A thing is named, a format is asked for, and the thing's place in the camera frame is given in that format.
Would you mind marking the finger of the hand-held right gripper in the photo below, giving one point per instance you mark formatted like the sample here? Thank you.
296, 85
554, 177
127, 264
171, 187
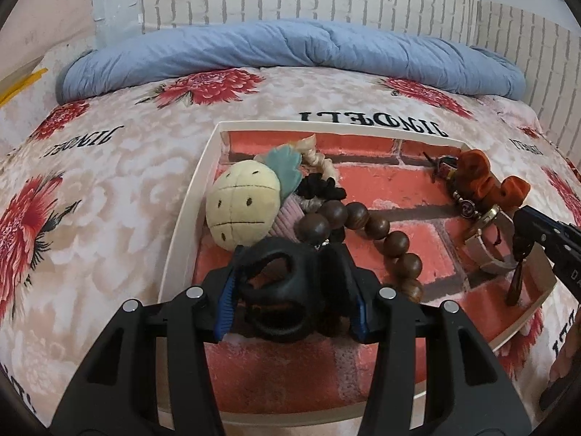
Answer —
540, 219
529, 236

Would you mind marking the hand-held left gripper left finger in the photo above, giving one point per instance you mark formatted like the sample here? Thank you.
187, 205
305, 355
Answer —
225, 309

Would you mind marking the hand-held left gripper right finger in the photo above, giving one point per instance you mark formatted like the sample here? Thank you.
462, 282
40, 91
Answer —
359, 313

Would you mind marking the white tray with brick lining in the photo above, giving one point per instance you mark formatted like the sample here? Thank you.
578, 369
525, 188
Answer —
272, 372

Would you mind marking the black scrunchie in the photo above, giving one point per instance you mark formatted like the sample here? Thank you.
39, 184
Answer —
322, 189

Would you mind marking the person's right hand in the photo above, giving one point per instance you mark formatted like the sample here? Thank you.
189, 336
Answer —
560, 365

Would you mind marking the orange scrunchie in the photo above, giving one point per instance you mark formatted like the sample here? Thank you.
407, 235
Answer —
476, 172

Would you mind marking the yellow plush toy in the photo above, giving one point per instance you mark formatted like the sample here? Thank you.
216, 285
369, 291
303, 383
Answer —
240, 200

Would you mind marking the floral printed blanket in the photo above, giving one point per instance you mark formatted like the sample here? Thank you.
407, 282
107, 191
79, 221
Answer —
113, 168

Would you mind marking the blue duvet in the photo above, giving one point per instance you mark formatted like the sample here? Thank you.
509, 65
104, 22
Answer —
272, 50

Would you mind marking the clear plastic bag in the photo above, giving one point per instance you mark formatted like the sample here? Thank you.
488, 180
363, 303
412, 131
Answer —
115, 4

